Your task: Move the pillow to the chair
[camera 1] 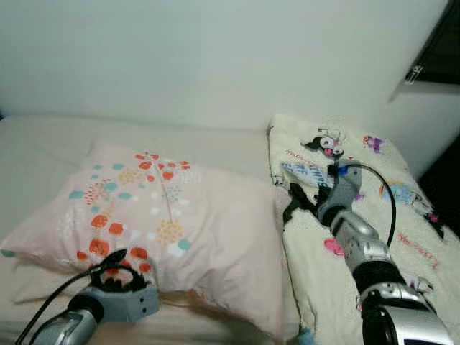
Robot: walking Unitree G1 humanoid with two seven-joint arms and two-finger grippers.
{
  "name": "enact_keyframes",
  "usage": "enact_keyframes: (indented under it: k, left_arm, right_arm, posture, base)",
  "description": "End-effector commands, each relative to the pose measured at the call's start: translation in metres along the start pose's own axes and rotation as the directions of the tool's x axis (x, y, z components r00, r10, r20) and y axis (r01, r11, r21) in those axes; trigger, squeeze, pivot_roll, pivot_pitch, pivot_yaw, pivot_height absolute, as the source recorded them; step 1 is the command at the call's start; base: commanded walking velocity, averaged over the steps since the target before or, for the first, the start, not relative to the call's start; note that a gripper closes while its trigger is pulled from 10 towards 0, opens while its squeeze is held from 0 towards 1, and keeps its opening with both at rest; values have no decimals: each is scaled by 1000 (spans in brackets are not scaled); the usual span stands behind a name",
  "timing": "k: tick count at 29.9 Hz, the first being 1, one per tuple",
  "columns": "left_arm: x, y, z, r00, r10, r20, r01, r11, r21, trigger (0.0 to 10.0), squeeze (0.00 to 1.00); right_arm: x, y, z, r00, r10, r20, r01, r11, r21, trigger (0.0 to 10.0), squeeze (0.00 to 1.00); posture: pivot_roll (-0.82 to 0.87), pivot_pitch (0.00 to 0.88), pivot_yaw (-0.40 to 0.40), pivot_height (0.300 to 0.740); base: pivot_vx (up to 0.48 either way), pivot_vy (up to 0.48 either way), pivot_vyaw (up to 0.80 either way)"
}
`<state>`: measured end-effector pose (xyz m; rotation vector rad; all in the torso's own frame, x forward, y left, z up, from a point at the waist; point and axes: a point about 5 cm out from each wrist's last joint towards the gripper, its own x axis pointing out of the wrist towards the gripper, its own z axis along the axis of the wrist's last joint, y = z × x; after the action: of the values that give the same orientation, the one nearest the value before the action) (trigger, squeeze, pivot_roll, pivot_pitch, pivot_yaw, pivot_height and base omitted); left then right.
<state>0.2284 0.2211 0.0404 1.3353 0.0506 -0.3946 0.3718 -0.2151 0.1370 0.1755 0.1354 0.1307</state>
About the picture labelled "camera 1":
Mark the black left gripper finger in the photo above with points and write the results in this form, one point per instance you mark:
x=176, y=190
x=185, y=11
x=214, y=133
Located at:
x=111, y=259

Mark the pink dotted pillow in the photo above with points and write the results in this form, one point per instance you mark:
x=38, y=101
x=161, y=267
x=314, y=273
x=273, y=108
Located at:
x=208, y=215

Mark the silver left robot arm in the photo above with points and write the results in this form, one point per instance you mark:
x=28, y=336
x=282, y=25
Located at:
x=68, y=327

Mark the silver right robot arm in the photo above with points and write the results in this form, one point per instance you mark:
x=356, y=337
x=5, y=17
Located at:
x=374, y=259

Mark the cream cartoon print blanket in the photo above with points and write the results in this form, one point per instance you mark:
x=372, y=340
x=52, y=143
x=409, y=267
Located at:
x=316, y=273

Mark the dark window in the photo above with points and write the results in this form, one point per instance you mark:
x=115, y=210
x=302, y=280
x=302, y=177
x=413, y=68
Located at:
x=440, y=43

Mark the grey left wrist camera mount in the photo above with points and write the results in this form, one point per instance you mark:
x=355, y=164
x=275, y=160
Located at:
x=129, y=305

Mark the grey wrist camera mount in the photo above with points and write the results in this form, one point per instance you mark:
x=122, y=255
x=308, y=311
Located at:
x=345, y=192
x=129, y=305

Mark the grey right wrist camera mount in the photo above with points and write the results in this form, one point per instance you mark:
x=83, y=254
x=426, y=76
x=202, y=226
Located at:
x=345, y=192

